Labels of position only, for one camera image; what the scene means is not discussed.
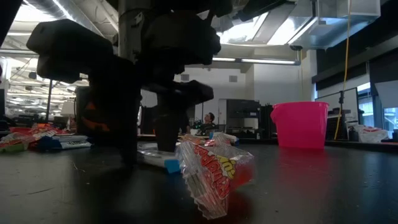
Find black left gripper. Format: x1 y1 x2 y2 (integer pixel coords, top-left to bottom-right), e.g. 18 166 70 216
26 9 222 167

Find black gantry frame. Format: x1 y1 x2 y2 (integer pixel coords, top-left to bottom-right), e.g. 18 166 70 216
45 73 91 124

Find rectangular metal ceiling duct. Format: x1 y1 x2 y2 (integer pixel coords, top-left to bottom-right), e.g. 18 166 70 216
217 0 382 50

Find black tripod stand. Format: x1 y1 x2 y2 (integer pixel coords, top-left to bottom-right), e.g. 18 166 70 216
338 90 345 141

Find person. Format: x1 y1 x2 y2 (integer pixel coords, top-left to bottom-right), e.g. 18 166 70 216
201 111 218 129

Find black cabinet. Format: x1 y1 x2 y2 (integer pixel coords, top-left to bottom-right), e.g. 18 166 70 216
219 98 262 139

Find yellow cable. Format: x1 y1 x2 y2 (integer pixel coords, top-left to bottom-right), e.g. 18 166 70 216
333 0 352 141

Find black jack-o'-lantern bucket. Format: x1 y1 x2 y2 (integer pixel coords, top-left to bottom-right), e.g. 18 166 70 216
75 86 144 146

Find white Hershey's bar blue ends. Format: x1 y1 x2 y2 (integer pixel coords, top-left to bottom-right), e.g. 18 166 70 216
216 132 239 146
137 143 182 174
36 134 93 151

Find pink plastic bucket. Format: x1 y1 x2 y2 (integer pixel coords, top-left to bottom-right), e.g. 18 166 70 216
270 101 330 149

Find white plastic bag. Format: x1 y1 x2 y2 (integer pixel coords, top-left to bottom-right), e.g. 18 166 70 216
353 124 390 144

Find ceiling light strip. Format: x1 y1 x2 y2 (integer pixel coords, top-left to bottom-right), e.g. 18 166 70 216
0 49 302 66

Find small robot with green lights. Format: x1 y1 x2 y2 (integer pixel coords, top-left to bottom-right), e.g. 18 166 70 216
190 119 228 136

